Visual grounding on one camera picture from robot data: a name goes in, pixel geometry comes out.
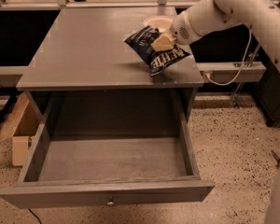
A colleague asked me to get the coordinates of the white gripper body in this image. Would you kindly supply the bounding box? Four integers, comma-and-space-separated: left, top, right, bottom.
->
169, 12, 200, 45

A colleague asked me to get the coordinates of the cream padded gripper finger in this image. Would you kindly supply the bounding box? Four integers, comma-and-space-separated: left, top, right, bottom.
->
151, 33, 175, 51

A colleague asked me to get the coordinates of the blue kettle chip bag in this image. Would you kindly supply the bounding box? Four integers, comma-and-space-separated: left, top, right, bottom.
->
124, 26, 189, 77

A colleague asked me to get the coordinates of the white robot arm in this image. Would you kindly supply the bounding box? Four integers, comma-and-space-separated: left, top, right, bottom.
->
152, 0, 280, 73

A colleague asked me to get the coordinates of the open grey top drawer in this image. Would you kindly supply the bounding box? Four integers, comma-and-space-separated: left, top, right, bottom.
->
0, 90, 214, 209

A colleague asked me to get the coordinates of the round metal drawer knob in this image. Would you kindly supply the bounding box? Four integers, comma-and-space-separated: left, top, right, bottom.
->
106, 197, 116, 207

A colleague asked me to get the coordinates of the white bowl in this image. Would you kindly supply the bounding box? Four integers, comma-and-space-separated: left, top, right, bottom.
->
143, 16, 173, 33

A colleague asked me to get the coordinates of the grey wooden cabinet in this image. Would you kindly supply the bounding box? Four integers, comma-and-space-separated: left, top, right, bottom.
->
17, 7, 203, 114

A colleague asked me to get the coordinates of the metal diagonal rod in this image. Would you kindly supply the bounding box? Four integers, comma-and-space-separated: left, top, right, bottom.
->
231, 44, 260, 109

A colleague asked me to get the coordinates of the light wooden box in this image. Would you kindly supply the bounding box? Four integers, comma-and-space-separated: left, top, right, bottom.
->
0, 93, 39, 166

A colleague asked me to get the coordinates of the grey horizontal rail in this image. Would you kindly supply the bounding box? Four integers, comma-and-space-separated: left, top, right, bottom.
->
0, 62, 266, 88

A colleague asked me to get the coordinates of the white cable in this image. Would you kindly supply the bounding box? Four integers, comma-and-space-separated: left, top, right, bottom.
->
203, 28, 253, 87

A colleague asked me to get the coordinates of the black floor cable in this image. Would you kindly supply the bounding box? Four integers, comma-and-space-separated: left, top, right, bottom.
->
28, 208, 43, 224

